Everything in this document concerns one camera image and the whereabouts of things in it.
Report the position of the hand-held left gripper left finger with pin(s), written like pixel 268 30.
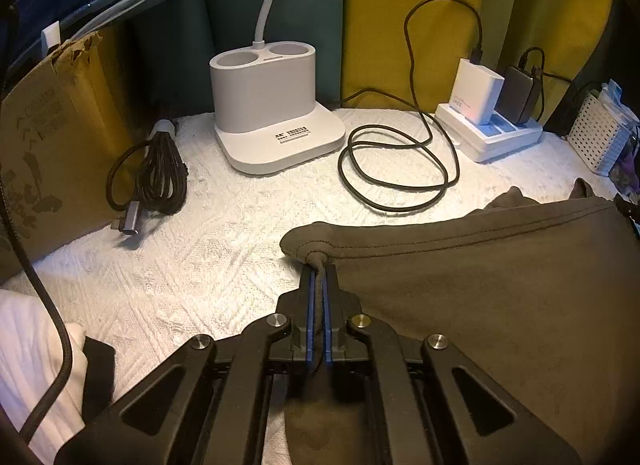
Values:
pixel 311 305

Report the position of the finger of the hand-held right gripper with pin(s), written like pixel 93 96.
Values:
pixel 629 212

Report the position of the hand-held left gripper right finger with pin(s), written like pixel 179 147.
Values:
pixel 328 305

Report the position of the olive brown t-shirt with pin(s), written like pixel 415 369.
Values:
pixel 475 285

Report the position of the purple cloth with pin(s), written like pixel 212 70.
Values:
pixel 627 172

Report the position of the white perforated basket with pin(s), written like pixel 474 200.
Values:
pixel 595 135

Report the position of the tissue pack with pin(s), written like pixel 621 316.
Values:
pixel 617 105

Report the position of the white power strip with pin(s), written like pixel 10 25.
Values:
pixel 495 137

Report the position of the black charger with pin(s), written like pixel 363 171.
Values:
pixel 520 95

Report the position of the white charger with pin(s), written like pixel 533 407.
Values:
pixel 477 92

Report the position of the white desk lamp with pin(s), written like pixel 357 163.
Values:
pixel 270 105

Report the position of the white garment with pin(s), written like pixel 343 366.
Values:
pixel 35 365

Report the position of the yellow curtain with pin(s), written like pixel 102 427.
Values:
pixel 400 20

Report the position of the brown cardboard box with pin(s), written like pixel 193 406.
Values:
pixel 55 145

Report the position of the teal curtain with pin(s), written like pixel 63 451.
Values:
pixel 200 10

